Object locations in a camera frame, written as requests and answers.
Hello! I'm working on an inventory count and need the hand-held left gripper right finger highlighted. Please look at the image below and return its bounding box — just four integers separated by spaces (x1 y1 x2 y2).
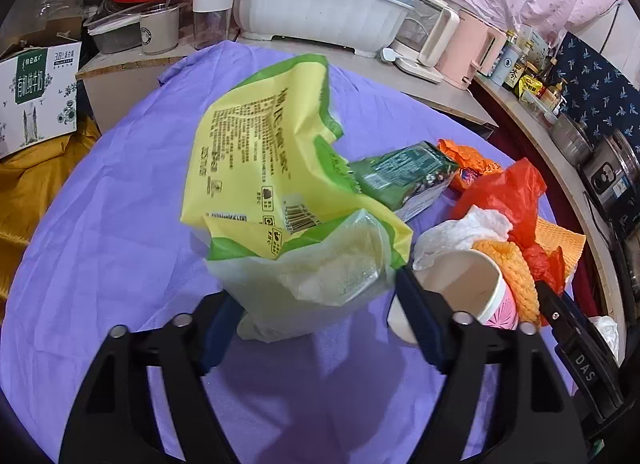
394 266 583 464

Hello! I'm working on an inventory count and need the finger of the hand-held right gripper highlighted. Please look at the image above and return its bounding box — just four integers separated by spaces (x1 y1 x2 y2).
535 281 595 345

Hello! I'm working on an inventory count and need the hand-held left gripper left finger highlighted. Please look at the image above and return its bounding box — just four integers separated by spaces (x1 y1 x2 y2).
59 293 247 464

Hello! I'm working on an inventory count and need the trash bin with white liner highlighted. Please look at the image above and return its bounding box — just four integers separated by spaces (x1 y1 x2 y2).
589 315 622 366

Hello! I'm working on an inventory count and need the pink paper cup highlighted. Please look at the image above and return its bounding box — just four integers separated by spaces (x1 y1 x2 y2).
387 250 519 345

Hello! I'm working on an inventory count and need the orange knitted cloth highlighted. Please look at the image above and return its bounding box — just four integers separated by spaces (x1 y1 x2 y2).
472 240 541 325

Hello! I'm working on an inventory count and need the orange foam net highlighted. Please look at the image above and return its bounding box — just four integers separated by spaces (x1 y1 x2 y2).
534 218 587 289

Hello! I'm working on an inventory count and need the white plastic bag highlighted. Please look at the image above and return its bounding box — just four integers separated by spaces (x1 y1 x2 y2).
412 206 513 272

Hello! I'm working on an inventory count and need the red plastic bag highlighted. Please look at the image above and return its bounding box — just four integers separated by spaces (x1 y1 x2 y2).
452 158 570 295

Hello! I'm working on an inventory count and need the green snack packet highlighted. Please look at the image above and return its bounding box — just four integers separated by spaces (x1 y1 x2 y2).
347 141 458 222

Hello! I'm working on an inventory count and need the yellow green plastic bag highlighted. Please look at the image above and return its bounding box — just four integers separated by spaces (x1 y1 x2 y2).
181 54 414 342

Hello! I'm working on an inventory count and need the purple tablecloth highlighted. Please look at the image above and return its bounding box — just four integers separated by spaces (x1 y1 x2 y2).
0 40 576 464

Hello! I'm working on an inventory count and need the steel rice cooker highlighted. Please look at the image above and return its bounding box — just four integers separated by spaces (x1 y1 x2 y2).
580 129 640 225

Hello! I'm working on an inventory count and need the orange snack wrapper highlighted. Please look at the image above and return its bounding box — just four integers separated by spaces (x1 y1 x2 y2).
437 139 502 192

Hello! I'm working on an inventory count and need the small steel pot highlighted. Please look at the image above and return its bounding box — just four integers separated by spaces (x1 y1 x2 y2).
550 114 594 167

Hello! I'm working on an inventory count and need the yellow packet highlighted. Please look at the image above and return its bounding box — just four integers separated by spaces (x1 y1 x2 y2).
517 76 544 100

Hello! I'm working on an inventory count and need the dark blue printed cloth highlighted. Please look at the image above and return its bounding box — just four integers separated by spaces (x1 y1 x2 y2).
550 32 640 155

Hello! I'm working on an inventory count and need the yellow cloth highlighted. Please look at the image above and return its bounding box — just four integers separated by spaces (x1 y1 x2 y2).
0 116 101 305

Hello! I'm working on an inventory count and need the row of condiment bottles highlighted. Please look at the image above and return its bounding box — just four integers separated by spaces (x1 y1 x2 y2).
504 30 567 114

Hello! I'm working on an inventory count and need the white tea tin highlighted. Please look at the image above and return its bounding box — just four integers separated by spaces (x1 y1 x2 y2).
492 44 521 87

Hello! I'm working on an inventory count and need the pink electric kettle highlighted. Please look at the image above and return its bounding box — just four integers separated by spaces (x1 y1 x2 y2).
435 8 508 90

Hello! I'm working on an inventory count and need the white printed box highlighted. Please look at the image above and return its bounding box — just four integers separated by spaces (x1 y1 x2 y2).
517 26 549 64

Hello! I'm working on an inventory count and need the white glass electric kettle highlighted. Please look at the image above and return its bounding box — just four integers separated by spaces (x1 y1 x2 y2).
382 0 461 84

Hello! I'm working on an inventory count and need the printed milk carton box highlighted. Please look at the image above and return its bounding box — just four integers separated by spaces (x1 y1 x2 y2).
0 41 83 159

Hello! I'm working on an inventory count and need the white mug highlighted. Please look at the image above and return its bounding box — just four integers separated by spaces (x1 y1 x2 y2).
140 4 180 55

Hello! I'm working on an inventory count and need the grey plastic tray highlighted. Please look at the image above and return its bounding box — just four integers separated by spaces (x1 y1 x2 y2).
87 11 143 54

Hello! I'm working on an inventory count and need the white dish rack grey lid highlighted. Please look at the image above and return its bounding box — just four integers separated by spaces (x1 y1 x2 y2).
234 0 418 57

